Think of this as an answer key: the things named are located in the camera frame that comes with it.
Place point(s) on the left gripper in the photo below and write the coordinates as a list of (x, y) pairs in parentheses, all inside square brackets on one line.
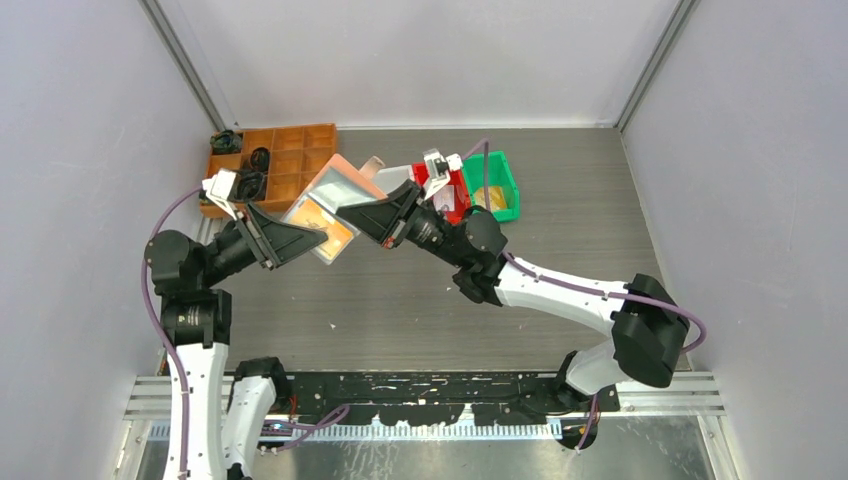
[(272, 240)]

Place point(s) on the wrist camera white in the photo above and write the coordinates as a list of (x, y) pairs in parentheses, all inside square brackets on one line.
[(439, 169), (218, 190)]

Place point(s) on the white plastic bin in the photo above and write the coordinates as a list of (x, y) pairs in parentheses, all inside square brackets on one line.
[(388, 179)]

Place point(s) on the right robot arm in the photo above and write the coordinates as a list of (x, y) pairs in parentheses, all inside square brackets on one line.
[(644, 329)]

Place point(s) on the pink leather card holder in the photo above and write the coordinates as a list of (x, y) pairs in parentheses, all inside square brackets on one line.
[(338, 184)]

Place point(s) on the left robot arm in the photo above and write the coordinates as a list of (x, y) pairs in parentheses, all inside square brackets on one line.
[(214, 430)]

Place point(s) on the green plastic bin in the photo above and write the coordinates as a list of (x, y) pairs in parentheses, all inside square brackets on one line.
[(498, 172)]

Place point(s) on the card in red bin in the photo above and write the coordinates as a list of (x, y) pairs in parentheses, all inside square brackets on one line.
[(444, 199)]

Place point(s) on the black coiled strap large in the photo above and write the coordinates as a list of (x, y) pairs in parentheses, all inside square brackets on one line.
[(251, 186)]

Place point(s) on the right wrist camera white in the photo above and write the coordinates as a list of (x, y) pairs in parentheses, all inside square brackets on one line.
[(439, 169)]

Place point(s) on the orange compartment tray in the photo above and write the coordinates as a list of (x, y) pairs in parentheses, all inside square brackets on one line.
[(298, 153)]

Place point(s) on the black coiled strap small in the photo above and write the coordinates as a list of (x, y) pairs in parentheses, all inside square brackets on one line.
[(259, 160)]

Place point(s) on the red plastic bin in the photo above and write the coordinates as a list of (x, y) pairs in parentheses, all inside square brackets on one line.
[(462, 197)]

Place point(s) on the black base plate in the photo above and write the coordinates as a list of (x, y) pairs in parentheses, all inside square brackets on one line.
[(427, 398)]

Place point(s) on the gold card in green bin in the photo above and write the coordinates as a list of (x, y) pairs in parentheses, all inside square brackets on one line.
[(491, 197)]

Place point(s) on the aluminium rail front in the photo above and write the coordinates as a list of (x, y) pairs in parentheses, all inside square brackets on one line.
[(693, 396)]

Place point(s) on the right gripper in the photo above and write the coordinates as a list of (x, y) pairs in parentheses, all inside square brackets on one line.
[(388, 220)]

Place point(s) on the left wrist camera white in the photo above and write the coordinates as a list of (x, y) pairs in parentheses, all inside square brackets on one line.
[(218, 190)]

